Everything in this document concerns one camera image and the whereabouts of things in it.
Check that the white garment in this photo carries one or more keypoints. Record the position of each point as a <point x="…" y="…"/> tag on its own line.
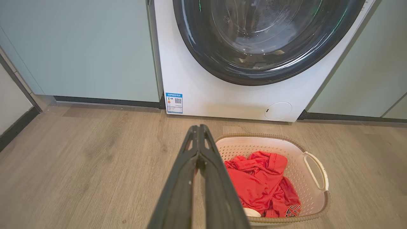
<point x="251" y="212"/>

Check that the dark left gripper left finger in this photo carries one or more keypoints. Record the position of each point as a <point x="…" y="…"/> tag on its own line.
<point x="178" y="190"/>

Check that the red jersey garment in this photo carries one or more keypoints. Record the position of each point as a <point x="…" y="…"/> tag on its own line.
<point x="257" y="184"/>

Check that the pale green cabinet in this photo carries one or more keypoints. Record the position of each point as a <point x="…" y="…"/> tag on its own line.
<point x="89" y="47"/>
<point x="365" y="70"/>

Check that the blue energy label sticker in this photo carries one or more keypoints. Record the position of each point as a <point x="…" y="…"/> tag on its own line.
<point x="174" y="103"/>

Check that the white perforated laundry basket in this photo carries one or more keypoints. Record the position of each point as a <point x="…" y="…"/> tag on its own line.
<point x="302" y="178"/>

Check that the white front-load washing machine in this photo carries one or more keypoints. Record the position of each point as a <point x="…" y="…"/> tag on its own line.
<point x="216" y="98"/>

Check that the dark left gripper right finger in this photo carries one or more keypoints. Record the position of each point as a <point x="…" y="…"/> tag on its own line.
<point x="219" y="194"/>

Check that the black round glass washer door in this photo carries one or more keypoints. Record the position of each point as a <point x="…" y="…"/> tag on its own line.
<point x="203" y="47"/>

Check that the round white filter cover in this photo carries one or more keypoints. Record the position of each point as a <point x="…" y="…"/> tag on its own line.
<point x="278" y="111"/>

